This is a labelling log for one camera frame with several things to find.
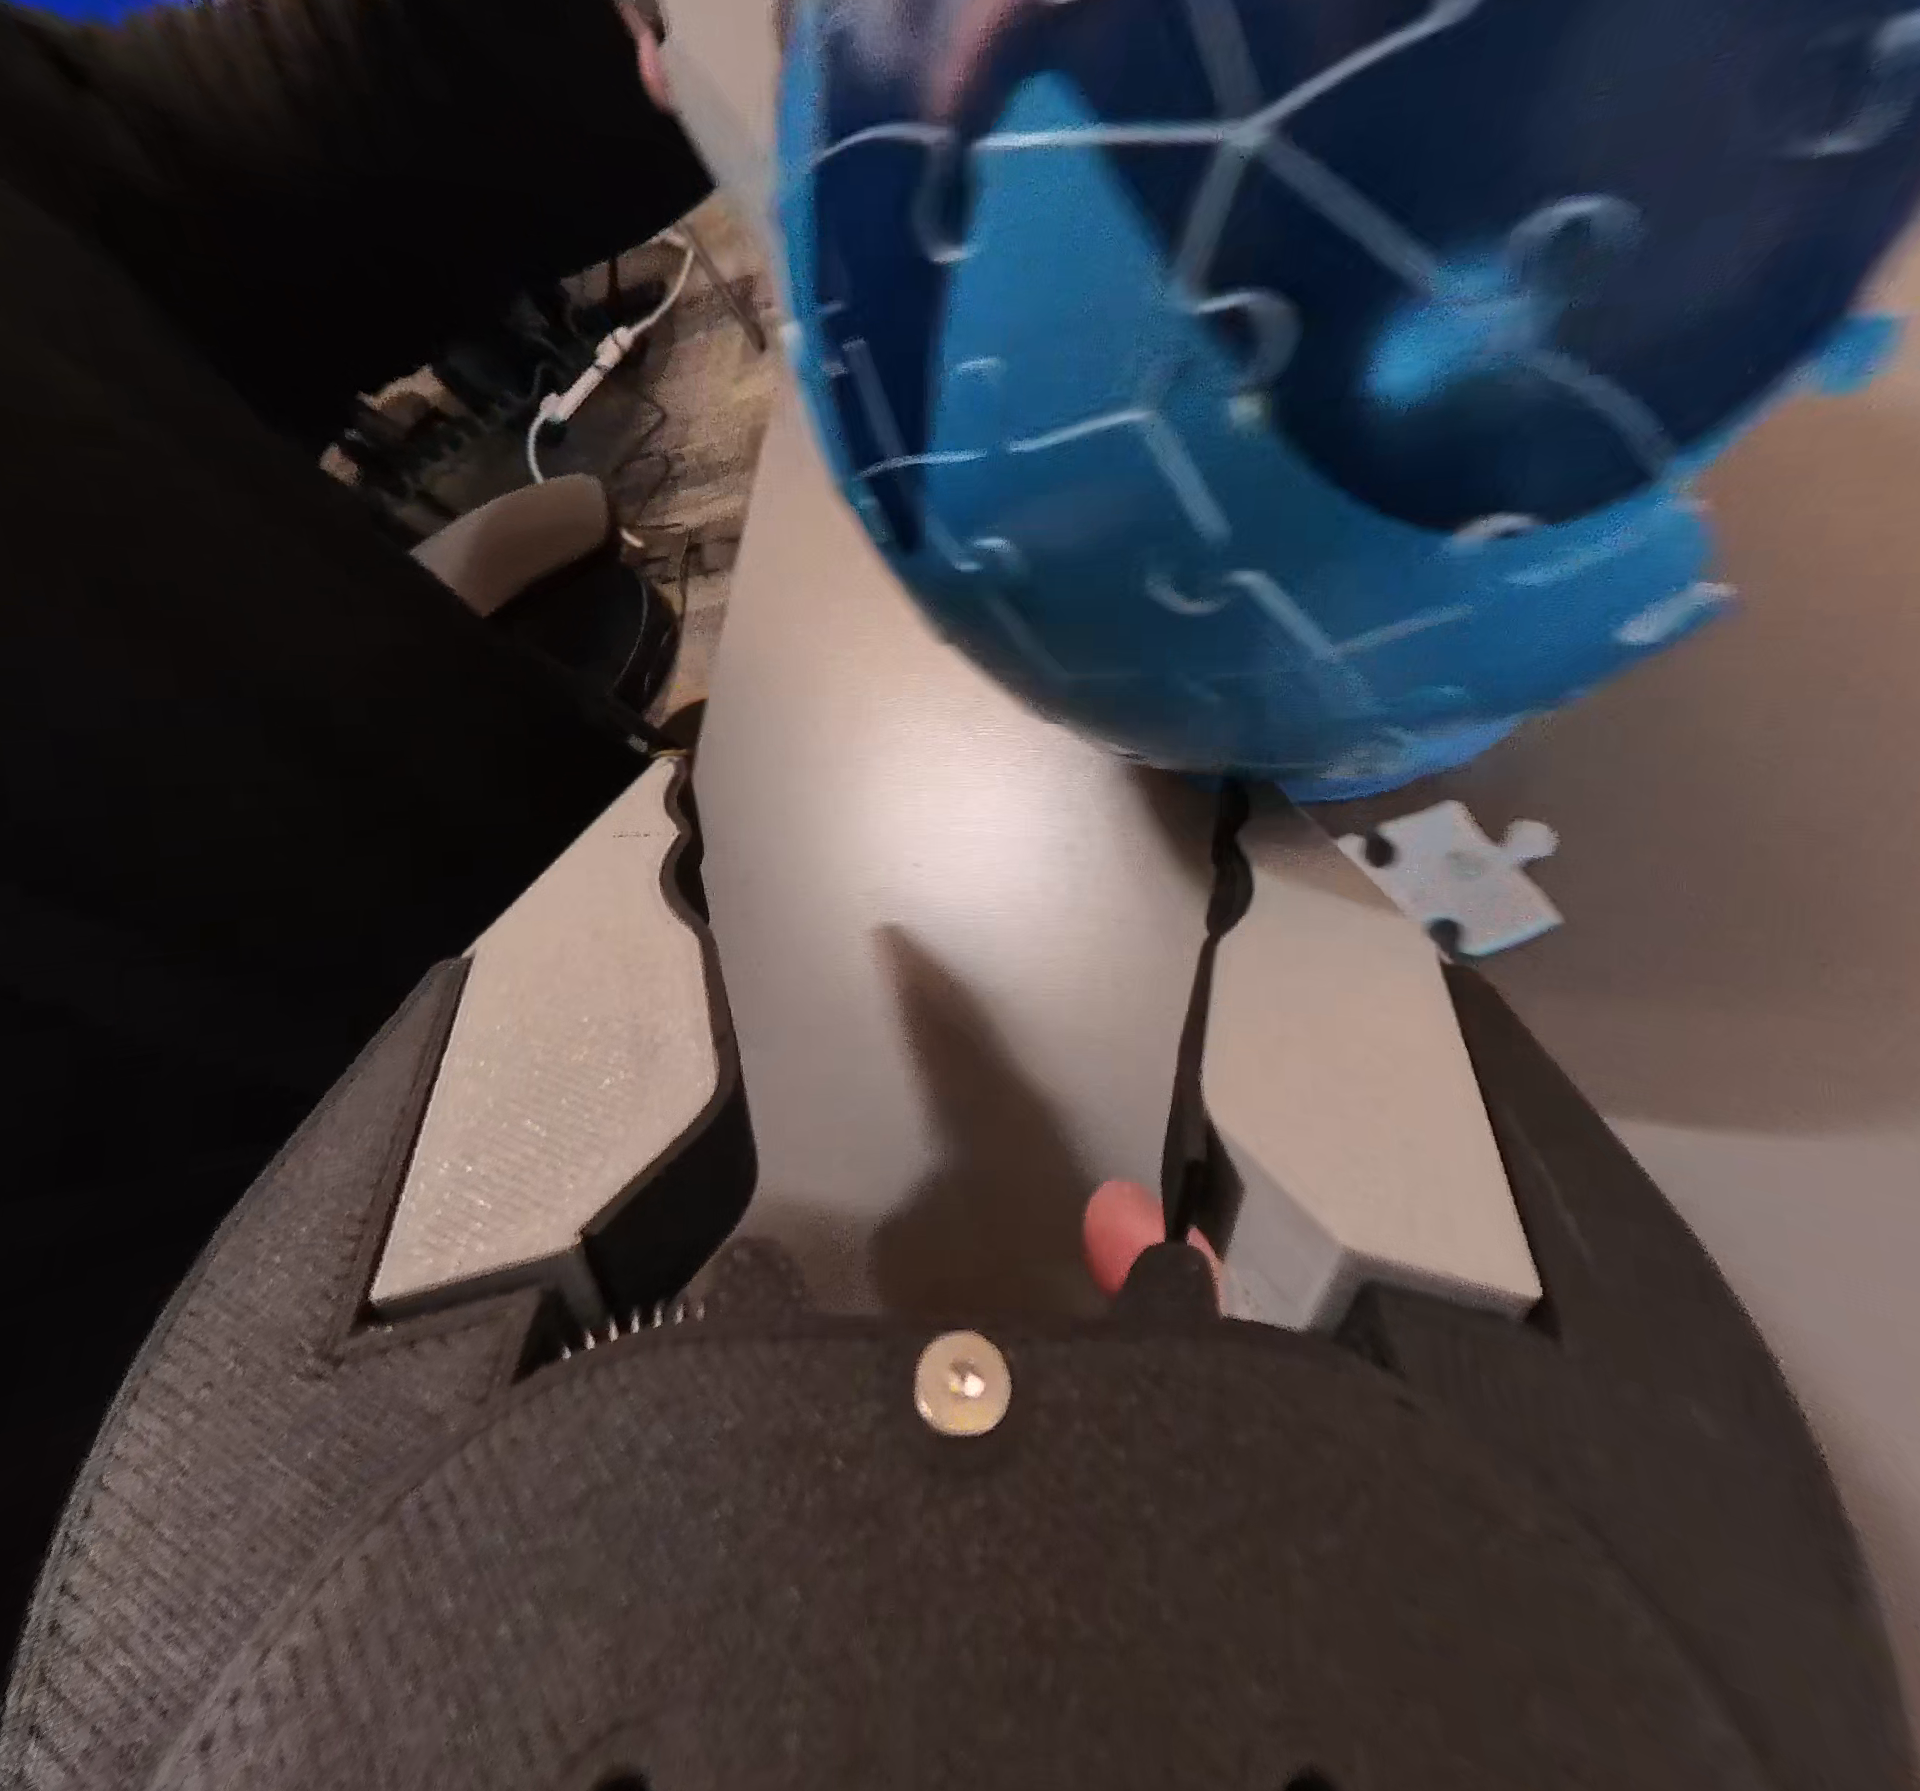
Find white cable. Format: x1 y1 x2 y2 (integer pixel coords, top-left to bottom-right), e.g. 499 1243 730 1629
524 232 702 476

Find white puzzle piece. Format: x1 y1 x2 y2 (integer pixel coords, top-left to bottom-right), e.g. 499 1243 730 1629
1334 802 1563 962

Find blue puzzle ball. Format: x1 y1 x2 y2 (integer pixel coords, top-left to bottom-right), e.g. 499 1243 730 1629
772 0 1900 788

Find person's right hand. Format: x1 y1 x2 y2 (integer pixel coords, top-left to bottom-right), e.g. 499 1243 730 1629
1082 1179 1224 1301

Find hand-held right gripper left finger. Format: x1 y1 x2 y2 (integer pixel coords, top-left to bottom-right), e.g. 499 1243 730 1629
367 754 761 1319

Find grey shoe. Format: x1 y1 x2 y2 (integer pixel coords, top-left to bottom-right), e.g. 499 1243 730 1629
408 472 621 618

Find person's left forearm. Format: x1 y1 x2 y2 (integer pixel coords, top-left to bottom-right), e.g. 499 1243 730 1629
0 0 720 368

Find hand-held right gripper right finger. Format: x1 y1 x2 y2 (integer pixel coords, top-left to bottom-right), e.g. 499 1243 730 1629
1159 778 1551 1331

